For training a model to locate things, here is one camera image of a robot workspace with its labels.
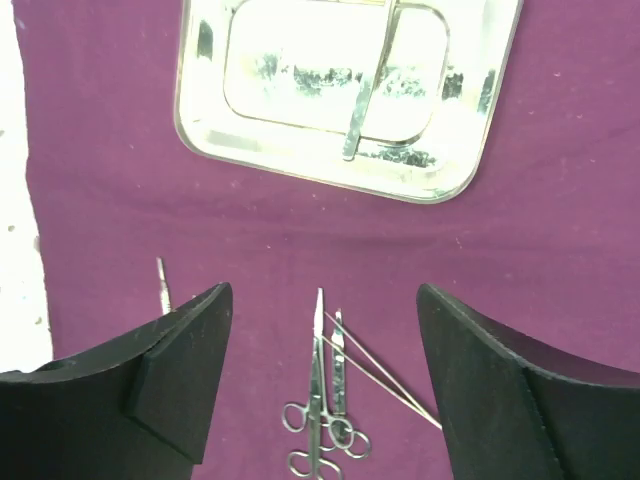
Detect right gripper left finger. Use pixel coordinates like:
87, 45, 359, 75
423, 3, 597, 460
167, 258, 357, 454
1, 282, 233, 480

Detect purple surgical cloth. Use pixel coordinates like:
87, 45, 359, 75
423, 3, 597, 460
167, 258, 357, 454
14, 1, 639, 479

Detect thin steel tweezers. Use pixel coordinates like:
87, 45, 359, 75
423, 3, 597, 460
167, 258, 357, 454
319, 309, 444, 431

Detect steel scissors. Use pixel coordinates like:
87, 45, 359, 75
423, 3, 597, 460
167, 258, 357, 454
281, 349, 344, 479
329, 326, 371, 459

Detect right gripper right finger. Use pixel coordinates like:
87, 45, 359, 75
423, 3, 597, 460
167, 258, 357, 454
417, 284, 639, 480

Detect steel instrument tray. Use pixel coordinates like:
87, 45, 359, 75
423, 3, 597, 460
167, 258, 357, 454
174, 1, 522, 204

